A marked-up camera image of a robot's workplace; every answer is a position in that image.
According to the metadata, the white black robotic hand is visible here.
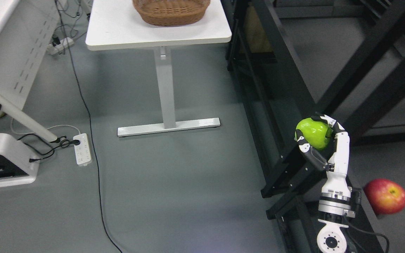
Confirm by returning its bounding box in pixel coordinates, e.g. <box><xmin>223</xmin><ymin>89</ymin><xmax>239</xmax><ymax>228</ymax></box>
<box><xmin>294</xmin><ymin>113</ymin><xmax>351</xmax><ymax>197</ymax></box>

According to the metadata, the green apple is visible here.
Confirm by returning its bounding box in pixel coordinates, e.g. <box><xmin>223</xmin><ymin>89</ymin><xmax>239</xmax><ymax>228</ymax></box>
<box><xmin>296</xmin><ymin>117</ymin><xmax>333</xmax><ymax>151</ymax></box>

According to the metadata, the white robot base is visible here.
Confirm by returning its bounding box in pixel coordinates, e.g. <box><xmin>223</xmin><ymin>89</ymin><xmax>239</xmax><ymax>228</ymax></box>
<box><xmin>0</xmin><ymin>133</ymin><xmax>40</xmax><ymax>188</ymax></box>

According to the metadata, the red apple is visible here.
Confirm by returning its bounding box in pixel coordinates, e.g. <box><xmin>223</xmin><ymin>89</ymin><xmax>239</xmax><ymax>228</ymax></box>
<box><xmin>363</xmin><ymin>178</ymin><xmax>405</xmax><ymax>215</ymax></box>

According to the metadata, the black metal shelf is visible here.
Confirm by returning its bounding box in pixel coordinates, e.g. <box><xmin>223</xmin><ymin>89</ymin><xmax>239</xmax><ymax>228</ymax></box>
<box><xmin>221</xmin><ymin>0</ymin><xmax>405</xmax><ymax>253</ymax></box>

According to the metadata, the brown wicker basket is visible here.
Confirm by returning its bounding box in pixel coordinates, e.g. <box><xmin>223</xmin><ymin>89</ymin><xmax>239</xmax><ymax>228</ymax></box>
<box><xmin>132</xmin><ymin>0</ymin><xmax>211</xmax><ymax>27</ymax></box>

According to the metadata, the white power strip near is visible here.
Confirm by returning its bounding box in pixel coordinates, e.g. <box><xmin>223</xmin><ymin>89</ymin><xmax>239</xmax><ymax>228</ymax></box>
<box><xmin>72</xmin><ymin>133</ymin><xmax>92</xmax><ymax>167</ymax></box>

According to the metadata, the white power strip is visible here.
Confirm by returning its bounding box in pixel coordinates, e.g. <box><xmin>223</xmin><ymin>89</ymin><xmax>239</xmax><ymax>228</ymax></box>
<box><xmin>72</xmin><ymin>133</ymin><xmax>92</xmax><ymax>167</ymax></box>
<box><xmin>46</xmin><ymin>37</ymin><xmax>75</xmax><ymax>56</ymax></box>

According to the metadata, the white table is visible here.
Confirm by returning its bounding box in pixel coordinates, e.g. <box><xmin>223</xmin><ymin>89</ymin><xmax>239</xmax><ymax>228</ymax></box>
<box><xmin>85</xmin><ymin>0</ymin><xmax>232</xmax><ymax>137</ymax></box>

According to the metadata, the white power strip far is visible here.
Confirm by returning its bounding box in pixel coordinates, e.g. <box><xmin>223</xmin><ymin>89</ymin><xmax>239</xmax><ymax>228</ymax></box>
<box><xmin>46</xmin><ymin>37</ymin><xmax>75</xmax><ymax>56</ymax></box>

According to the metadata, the white desk with perforated panel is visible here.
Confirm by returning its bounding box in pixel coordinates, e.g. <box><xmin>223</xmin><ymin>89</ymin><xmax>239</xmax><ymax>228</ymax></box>
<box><xmin>0</xmin><ymin>0</ymin><xmax>58</xmax><ymax>142</ymax></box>

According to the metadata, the long black floor cable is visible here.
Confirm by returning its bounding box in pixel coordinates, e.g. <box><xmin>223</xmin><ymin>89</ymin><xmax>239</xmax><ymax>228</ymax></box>
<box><xmin>54</xmin><ymin>0</ymin><xmax>123</xmax><ymax>253</ymax></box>

